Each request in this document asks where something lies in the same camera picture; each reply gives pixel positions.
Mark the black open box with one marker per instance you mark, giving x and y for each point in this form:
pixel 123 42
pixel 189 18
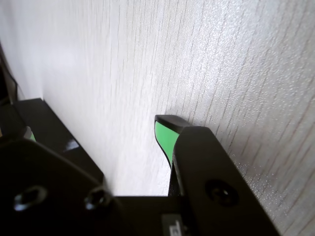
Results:
pixel 81 157

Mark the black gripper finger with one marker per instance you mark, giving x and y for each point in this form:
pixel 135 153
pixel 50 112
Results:
pixel 209 159
pixel 49 177

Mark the black cardboard box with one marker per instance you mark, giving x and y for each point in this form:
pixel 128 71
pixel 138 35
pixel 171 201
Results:
pixel 24 115

